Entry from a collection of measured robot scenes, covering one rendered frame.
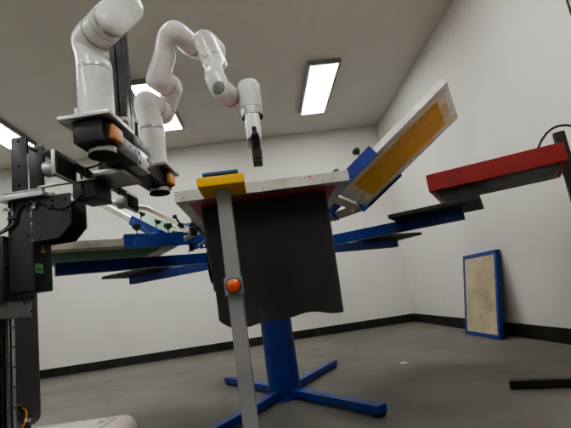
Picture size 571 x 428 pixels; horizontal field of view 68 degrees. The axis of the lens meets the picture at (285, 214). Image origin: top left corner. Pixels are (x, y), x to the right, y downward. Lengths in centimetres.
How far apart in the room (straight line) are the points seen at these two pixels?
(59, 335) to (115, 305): 83
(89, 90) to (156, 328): 521
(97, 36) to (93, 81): 12
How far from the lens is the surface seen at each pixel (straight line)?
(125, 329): 640
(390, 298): 634
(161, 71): 176
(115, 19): 134
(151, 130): 168
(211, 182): 118
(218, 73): 154
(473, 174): 226
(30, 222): 152
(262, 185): 141
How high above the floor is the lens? 60
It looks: 11 degrees up
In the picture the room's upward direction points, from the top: 8 degrees counter-clockwise
